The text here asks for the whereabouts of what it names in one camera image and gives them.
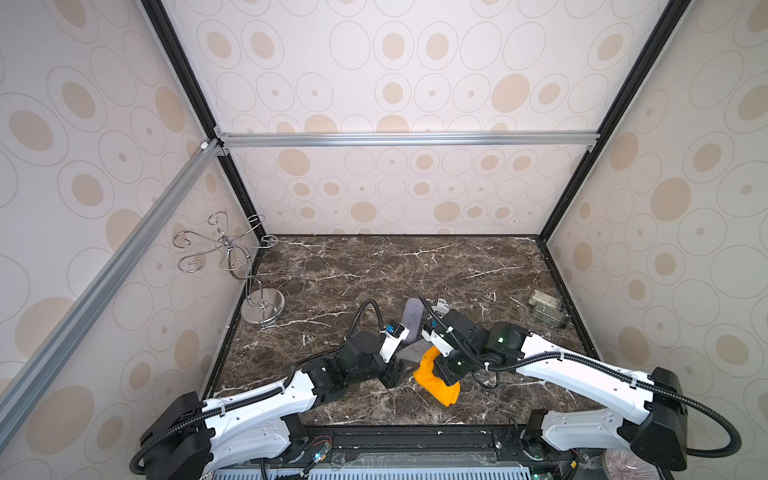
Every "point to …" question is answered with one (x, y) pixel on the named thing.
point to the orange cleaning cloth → (431, 383)
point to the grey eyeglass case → (414, 350)
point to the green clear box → (547, 308)
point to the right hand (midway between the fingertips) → (444, 367)
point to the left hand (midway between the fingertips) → (419, 364)
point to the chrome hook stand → (263, 305)
